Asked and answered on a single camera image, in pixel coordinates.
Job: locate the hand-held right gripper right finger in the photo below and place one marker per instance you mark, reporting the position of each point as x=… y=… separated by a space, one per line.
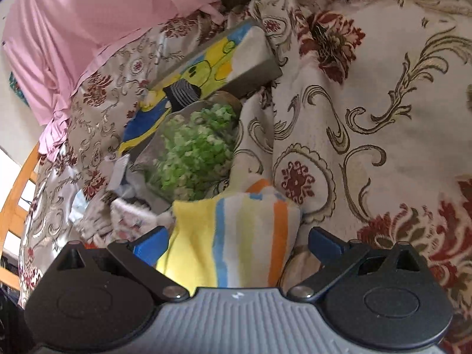
x=324 y=245

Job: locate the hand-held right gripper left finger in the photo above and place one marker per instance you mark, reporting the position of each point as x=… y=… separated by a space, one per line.
x=153 y=245

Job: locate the yellow blue orange striped towel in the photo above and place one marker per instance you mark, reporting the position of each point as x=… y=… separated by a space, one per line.
x=239 y=228

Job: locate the grey box with cartoon print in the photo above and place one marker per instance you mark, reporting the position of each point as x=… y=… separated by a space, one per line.
x=217 y=62

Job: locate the white fluffy sock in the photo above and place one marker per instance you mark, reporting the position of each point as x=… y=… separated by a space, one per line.
x=125 y=221

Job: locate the green floral cloth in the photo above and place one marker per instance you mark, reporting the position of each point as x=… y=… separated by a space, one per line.
x=195 y=151

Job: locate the floral cream bedspread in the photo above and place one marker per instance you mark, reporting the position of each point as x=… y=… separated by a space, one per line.
x=387 y=118

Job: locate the black white striped sock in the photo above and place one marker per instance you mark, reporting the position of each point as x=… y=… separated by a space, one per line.
x=182 y=94

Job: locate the pink bed sheet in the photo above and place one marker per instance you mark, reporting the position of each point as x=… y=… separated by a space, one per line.
x=73 y=25

